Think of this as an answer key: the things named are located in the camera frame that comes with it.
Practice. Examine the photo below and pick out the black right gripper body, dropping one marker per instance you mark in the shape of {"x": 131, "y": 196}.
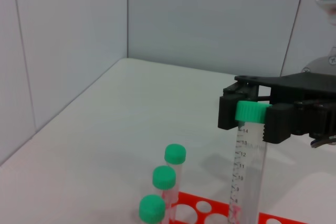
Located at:
{"x": 302, "y": 85}

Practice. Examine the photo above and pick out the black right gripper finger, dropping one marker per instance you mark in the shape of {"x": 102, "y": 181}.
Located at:
{"x": 227, "y": 111}
{"x": 281, "y": 124}

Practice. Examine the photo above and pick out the clear test tube green cap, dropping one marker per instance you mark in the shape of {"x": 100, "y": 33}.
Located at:
{"x": 175, "y": 153}
{"x": 164, "y": 178}
{"x": 152, "y": 208}
{"x": 249, "y": 112}

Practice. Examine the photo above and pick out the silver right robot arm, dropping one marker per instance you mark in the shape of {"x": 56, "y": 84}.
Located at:
{"x": 323, "y": 64}

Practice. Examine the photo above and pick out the orange test tube rack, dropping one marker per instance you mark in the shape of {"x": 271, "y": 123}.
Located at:
{"x": 220, "y": 206}

